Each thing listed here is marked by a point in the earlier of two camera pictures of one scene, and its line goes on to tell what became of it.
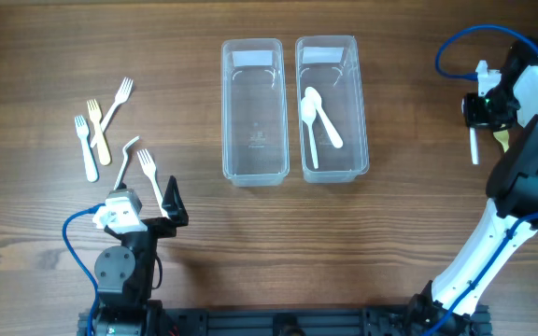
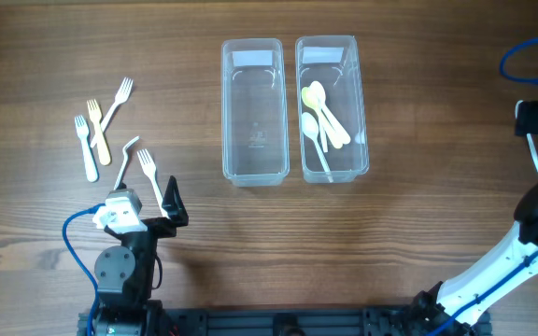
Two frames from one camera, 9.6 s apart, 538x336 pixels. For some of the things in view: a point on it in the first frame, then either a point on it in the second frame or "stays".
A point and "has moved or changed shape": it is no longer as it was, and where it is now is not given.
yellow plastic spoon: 502,137 to 332,135
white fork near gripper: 150,171 stays
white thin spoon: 309,106 to 310,128
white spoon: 474,147 has moved or changed shape
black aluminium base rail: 282,321 stays
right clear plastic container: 332,64 stays
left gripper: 167,227 stays
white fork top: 122,93 stays
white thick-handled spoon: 309,105 to 317,94
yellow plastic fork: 95,118 stays
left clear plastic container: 255,131 stays
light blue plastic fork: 82,132 stays
